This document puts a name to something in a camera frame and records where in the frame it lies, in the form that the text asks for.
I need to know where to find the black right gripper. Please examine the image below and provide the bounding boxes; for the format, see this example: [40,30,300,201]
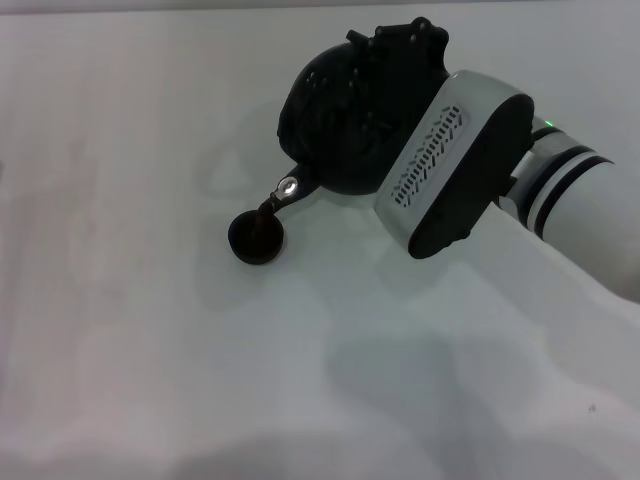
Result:
[304,17,452,147]

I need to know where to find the black round teapot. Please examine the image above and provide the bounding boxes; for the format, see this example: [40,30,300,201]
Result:
[259,42,404,221]

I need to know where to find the dark brown teacup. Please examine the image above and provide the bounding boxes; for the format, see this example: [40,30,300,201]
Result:
[227,209,285,265]

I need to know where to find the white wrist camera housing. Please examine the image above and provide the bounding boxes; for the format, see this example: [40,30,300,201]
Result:
[374,69,534,261]

